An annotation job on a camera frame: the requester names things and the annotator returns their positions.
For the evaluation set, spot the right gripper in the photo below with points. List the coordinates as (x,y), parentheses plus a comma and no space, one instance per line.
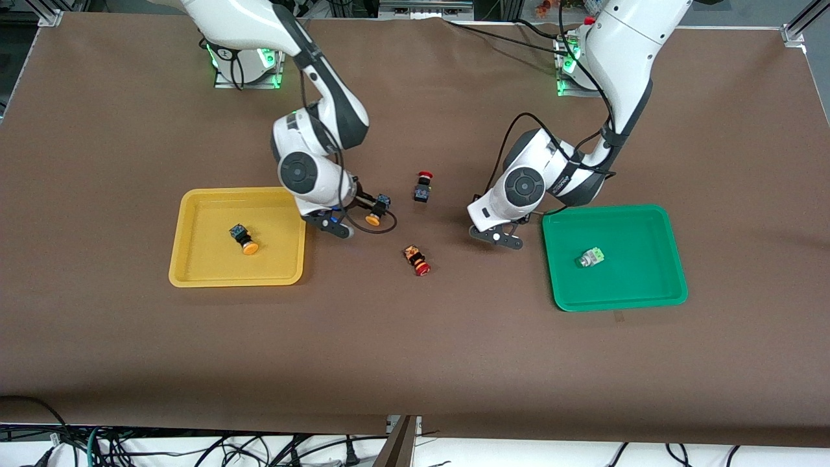
(360,200)

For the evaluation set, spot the green push button switch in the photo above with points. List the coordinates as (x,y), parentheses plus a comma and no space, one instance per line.
(591,257)

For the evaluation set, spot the yellow push button switch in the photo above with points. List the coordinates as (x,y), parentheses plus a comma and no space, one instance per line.
(372,220)
(249,247)

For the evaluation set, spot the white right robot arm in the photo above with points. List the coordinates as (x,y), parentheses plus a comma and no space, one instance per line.
(301,172)

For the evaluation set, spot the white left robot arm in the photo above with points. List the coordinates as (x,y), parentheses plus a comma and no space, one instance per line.
(525,188)

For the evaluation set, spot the red button black body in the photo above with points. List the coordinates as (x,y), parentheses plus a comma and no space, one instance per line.
(423,191)

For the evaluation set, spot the red button orange body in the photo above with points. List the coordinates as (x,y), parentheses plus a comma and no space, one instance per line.
(418,263)

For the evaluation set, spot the green plastic tray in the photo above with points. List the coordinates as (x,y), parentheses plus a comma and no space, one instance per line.
(635,285)

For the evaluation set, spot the yellow plastic tray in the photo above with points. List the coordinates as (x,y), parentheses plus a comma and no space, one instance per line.
(207,259)

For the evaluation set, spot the brown table mat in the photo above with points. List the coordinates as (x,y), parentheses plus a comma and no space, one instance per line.
(415,357)

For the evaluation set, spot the brown table support beam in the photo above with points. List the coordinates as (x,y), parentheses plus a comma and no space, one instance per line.
(401,444)

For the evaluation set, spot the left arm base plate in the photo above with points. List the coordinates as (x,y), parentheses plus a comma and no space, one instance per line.
(567,91)

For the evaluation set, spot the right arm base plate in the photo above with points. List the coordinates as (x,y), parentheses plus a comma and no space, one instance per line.
(253,83)

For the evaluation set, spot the white table edge bracket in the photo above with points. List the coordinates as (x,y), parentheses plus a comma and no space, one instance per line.
(391,423)

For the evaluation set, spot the aluminium profile rail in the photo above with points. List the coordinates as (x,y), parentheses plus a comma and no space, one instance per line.
(425,8)

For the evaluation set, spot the aluminium frame corner post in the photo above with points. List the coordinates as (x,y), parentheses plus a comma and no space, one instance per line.
(50,13)
(801,26)

